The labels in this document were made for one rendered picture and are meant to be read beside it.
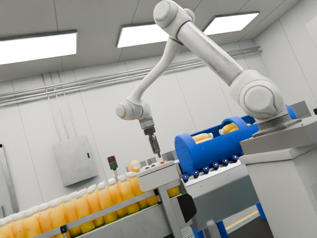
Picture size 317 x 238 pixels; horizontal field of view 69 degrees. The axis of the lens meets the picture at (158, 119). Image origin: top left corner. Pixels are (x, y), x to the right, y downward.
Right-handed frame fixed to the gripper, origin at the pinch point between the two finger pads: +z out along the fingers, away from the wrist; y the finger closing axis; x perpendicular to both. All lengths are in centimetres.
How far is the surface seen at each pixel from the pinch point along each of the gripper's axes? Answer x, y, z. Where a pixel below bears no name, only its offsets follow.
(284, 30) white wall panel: -491, 303, -190
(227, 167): -40.9, -2.2, 20.4
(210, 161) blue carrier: -31.1, -1.5, 13.0
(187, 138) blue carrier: -22.4, -1.2, -6.1
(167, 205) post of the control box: 9.0, -21.7, 23.4
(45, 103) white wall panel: 104, 329, -167
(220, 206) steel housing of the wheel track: -26.9, -0.8, 41.1
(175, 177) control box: 0.6, -24.8, 11.4
